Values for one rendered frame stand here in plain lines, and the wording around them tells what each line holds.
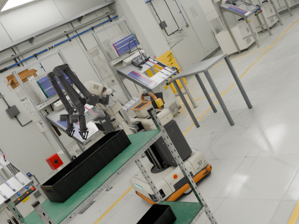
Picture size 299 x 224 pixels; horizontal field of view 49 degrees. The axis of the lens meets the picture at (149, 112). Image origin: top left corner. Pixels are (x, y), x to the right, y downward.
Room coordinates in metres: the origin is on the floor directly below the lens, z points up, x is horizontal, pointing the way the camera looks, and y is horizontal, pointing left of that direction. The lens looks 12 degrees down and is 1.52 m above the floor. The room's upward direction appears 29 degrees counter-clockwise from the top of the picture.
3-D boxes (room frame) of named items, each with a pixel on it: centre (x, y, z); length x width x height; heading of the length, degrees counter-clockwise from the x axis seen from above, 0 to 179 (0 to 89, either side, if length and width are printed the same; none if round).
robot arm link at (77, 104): (2.77, 0.50, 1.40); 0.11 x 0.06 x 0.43; 21
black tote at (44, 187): (1.91, 0.48, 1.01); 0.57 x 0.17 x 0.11; 129
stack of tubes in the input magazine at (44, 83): (4.66, 0.93, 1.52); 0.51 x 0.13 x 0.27; 130
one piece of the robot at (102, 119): (3.03, 0.42, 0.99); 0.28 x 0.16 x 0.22; 20
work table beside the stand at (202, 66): (4.24, -0.84, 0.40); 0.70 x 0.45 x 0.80; 30
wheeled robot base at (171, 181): (3.13, 0.15, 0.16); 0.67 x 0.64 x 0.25; 110
